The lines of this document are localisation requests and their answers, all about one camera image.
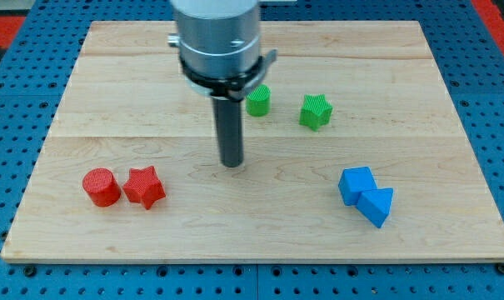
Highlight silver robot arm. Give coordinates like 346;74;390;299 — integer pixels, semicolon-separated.
168;0;277;102

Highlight green star block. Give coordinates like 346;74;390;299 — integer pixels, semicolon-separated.
298;94;333;132

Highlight red star block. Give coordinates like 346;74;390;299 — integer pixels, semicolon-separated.
122;166;166;210

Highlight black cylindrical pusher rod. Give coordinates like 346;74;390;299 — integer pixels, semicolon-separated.
212;99;243;168

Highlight green cylinder block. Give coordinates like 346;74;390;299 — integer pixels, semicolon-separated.
246;84;271;117

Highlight wooden board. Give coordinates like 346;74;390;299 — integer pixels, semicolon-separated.
1;21;504;264

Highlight blue cube block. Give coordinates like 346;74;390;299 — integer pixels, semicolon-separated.
338;166;377;206

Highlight blue triangular prism block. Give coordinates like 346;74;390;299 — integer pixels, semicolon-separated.
356;187;394;228

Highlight red cylinder block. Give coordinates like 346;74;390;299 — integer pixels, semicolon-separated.
82;167;121;208

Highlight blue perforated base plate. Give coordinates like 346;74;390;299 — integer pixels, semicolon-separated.
0;0;504;299

